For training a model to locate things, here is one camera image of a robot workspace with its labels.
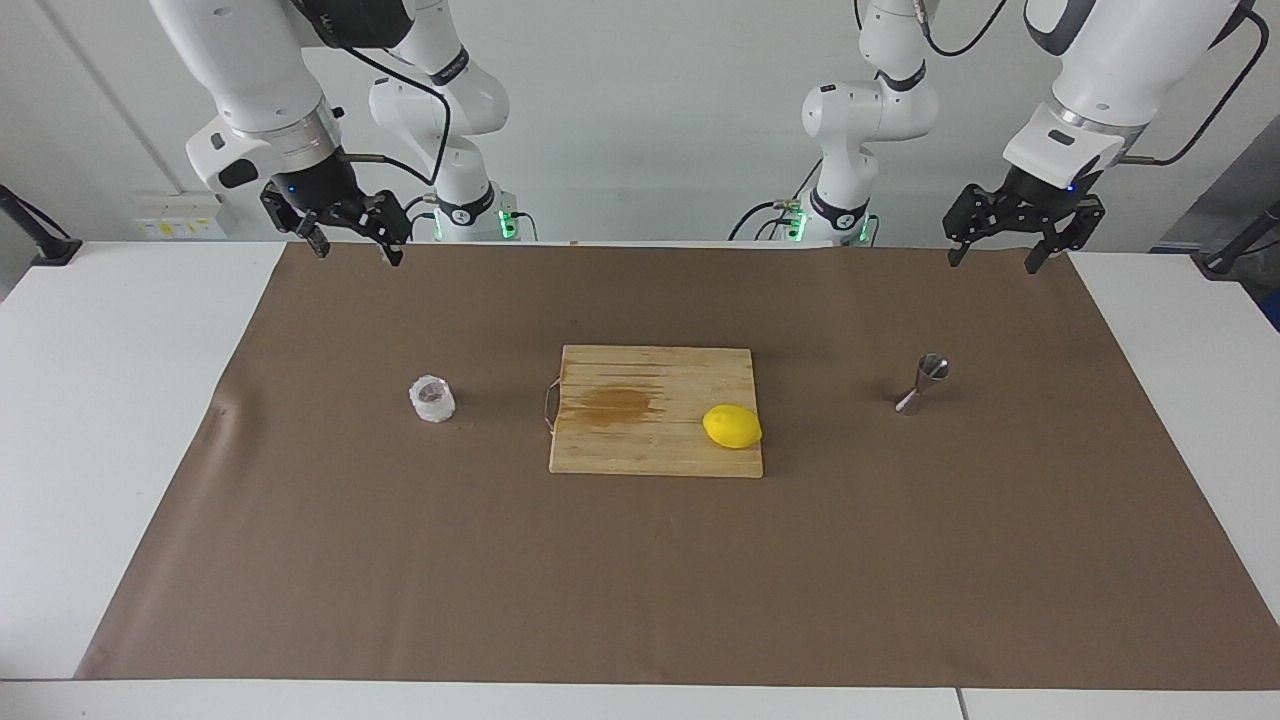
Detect steel cocktail jigger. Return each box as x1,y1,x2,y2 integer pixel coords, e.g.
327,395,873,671
895,353,951,417

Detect small clear glass cup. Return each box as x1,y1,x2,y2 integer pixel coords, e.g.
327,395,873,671
408,375,457,424

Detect yellow lemon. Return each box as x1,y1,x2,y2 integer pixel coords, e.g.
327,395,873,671
702,404,763,450

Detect wooden cutting board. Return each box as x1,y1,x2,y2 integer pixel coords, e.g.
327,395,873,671
544,345,764,479

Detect brown paper table mat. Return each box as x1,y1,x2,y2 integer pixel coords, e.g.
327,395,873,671
75,243,1280,691

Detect black right arm base cable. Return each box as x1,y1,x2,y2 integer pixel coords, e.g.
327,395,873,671
390,195,441,241

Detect black arm base cable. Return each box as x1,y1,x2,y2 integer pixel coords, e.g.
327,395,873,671
390,195,441,241
728,160,826,241

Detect white wall socket box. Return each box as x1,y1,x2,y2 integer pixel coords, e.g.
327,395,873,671
135,193,233,241

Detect black left arm base cable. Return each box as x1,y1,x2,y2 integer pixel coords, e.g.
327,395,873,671
728,160,826,241

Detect black camera stand clamp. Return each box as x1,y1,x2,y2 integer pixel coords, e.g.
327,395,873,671
0,185,83,266
1195,200,1280,281

